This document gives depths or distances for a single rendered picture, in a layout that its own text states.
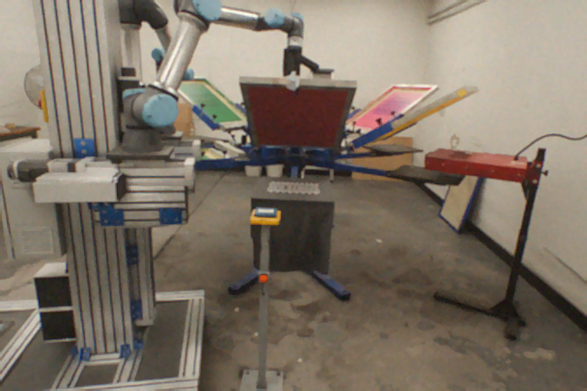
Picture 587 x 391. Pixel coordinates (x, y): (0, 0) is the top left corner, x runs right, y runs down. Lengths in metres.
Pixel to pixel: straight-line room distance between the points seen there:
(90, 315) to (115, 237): 0.41
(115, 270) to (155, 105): 0.87
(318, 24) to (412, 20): 1.46
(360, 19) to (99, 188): 5.66
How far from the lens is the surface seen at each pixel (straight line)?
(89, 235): 1.95
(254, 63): 6.62
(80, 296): 2.10
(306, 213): 2.04
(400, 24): 6.81
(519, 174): 2.66
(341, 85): 1.98
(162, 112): 1.45
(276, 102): 2.13
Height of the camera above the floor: 1.54
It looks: 16 degrees down
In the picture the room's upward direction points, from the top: 2 degrees clockwise
